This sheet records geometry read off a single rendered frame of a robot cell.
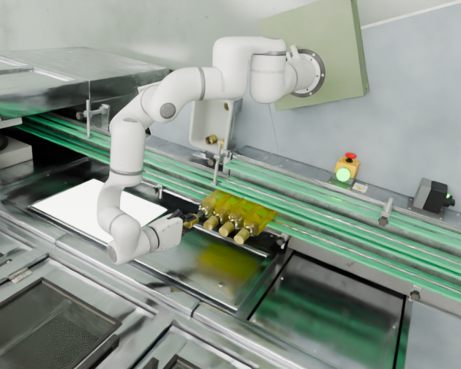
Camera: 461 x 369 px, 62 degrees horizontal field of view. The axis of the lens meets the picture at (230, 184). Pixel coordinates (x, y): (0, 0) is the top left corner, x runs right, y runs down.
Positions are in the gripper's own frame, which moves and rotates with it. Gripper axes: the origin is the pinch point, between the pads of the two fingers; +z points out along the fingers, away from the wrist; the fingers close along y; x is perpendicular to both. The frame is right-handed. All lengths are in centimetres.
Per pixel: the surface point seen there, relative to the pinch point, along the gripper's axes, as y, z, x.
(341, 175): 20, 42, -28
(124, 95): 9, 44, 103
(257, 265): -12.1, 15.7, -20.0
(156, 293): -13.3, -18.9, -8.9
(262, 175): 13.9, 26.9, -6.6
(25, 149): -12, -11, 100
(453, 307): -10, 52, -75
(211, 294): -11.7, -7.5, -20.5
